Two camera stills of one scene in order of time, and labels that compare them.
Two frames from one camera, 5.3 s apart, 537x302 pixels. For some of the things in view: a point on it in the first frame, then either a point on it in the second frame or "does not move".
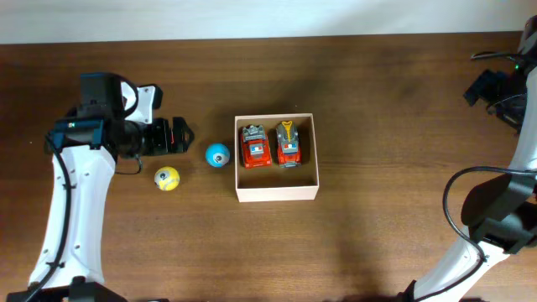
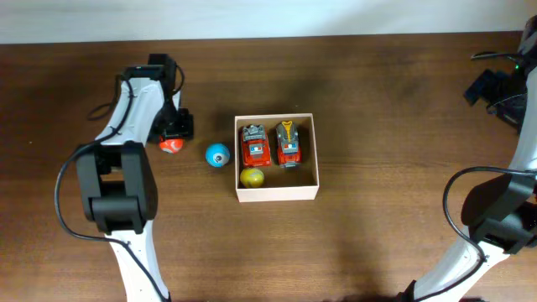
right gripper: x=485 y=88 does not move
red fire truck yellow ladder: x=289 y=146 does not move
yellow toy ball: x=167 y=178 to x=252 y=178
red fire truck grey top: x=256 y=151 does not move
